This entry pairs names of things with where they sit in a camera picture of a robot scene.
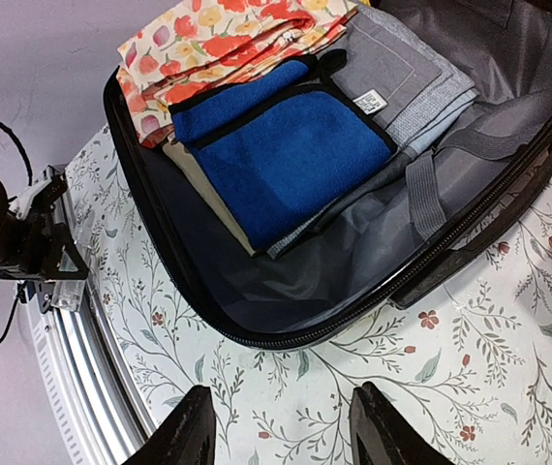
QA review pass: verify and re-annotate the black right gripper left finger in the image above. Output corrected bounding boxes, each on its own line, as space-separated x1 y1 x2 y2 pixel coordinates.
123 385 217 465

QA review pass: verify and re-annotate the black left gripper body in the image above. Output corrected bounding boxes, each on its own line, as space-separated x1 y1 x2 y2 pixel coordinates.
0 171 88 281

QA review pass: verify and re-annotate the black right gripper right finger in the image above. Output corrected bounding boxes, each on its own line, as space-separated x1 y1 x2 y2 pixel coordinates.
349 382 451 465

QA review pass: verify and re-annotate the yellow Pikachu suitcase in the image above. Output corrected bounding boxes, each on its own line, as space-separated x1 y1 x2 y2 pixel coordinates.
104 1 552 350

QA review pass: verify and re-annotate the orange floral cloth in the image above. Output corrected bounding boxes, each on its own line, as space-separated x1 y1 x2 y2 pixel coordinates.
116 0 357 148

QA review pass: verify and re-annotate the floral table mat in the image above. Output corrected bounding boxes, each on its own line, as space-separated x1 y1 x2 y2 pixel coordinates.
68 128 552 464

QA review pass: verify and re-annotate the beige folded cloth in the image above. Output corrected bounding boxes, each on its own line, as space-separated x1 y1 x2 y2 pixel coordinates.
162 141 258 257

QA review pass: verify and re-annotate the blue fabric pouch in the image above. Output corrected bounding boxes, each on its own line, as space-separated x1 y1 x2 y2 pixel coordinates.
169 49 397 253

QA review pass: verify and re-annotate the grey fabric pouch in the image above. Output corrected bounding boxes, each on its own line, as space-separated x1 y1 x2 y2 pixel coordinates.
332 6 478 159

